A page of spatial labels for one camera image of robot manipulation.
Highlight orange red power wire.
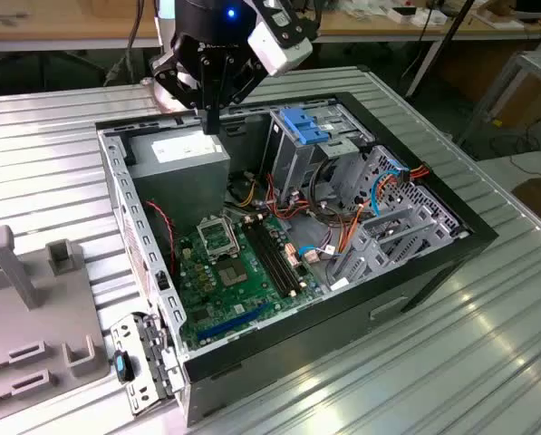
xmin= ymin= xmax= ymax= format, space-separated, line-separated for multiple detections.
xmin=335 ymin=165 xmax=430 ymax=257

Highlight silver frame cart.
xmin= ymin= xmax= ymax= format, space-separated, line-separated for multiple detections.
xmin=458 ymin=49 xmax=541 ymax=160

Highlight wooden workbench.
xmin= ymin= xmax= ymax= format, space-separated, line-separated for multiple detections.
xmin=0 ymin=0 xmax=541 ymax=53

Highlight silver card retainer bracket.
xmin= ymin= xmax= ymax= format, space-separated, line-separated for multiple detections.
xmin=110 ymin=311 xmax=188 ymax=417

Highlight red black twisted wire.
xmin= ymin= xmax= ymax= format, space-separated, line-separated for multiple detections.
xmin=143 ymin=198 xmax=179 ymax=277

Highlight blue data wire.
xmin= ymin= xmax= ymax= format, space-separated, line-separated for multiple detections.
xmin=370 ymin=158 xmax=411 ymax=218

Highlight blue expansion slot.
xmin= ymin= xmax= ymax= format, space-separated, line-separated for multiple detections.
xmin=196 ymin=302 xmax=269 ymax=343

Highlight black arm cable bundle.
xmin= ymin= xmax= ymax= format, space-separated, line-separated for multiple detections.
xmin=101 ymin=0 xmax=145 ymax=87

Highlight blue black latch tab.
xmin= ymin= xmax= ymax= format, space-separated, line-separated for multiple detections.
xmin=113 ymin=350 xmax=138 ymax=385

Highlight grey power supply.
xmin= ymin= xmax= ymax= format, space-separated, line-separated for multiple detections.
xmin=127 ymin=126 xmax=233 ymax=237

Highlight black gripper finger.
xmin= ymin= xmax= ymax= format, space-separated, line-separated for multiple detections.
xmin=150 ymin=51 xmax=214 ymax=135
xmin=212 ymin=55 xmax=272 ymax=135

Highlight metal socket cover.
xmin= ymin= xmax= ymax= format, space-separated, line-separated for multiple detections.
xmin=196 ymin=216 xmax=243 ymax=265

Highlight small white box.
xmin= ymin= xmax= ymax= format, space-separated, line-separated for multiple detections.
xmin=386 ymin=5 xmax=417 ymax=23

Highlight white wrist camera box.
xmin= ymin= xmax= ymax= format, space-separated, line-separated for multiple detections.
xmin=246 ymin=17 xmax=314 ymax=77

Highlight yellow black wires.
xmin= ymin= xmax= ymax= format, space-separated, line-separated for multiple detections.
xmin=231 ymin=174 xmax=258 ymax=208

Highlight black RAM slot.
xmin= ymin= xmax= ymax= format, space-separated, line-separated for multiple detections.
xmin=263 ymin=215 xmax=307 ymax=290
xmin=244 ymin=219 xmax=292 ymax=299
xmin=250 ymin=217 xmax=297 ymax=296
xmin=256 ymin=216 xmax=302 ymax=294

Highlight grey parts rack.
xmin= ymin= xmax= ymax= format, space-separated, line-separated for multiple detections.
xmin=0 ymin=224 xmax=111 ymax=416

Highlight silver drive cage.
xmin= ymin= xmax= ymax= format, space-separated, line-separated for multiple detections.
xmin=260 ymin=101 xmax=375 ymax=205

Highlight silver disk bay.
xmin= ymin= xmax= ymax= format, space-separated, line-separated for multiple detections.
xmin=328 ymin=203 xmax=473 ymax=291

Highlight red orange wire bundle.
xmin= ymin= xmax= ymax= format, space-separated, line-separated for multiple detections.
xmin=265 ymin=171 xmax=314 ymax=223

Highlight pale blue wire white plug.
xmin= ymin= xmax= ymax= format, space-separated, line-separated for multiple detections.
xmin=296 ymin=244 xmax=343 ymax=265

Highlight CPU socket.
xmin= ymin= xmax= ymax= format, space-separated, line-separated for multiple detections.
xmin=213 ymin=256 xmax=253 ymax=289

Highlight black cable loop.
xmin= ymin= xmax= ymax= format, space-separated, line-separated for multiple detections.
xmin=308 ymin=156 xmax=343 ymax=214

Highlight black PC case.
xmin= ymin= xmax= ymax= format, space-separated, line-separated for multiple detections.
xmin=93 ymin=90 xmax=500 ymax=430

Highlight green motherboard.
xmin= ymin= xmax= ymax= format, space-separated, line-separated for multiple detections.
xmin=177 ymin=212 xmax=325 ymax=353

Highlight blue plastic drive bracket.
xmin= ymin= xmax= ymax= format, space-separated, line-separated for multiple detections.
xmin=279 ymin=106 xmax=333 ymax=147

